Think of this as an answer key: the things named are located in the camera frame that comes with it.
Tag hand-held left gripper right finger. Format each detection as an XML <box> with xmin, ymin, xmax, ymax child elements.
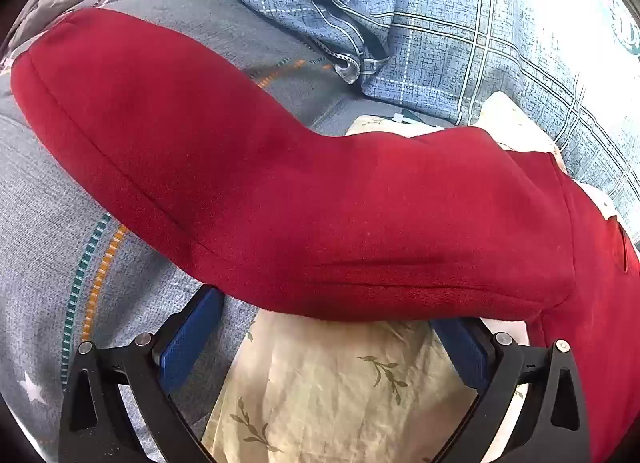
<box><xmin>430</xmin><ymin>318</ymin><xmax>592</xmax><ymax>463</ymax></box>

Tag grey-blue striped bed sheet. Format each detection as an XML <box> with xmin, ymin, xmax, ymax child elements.
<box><xmin>0</xmin><ymin>0</ymin><xmax>351</xmax><ymax>463</ymax></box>

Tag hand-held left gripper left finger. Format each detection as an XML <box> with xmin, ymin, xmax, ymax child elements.
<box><xmin>59</xmin><ymin>285</ymin><xmax>226</xmax><ymax>463</ymax></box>

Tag blue plaid quilt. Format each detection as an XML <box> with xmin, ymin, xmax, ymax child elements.
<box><xmin>212</xmin><ymin>0</ymin><xmax>640</xmax><ymax>244</ymax></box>

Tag cream floral cloth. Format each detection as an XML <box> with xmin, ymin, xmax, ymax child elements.
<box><xmin>200</xmin><ymin>90</ymin><xmax>626</xmax><ymax>463</ymax></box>

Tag red fleece garment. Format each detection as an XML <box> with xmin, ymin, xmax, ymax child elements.
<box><xmin>10</xmin><ymin>7</ymin><xmax>640</xmax><ymax>463</ymax></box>

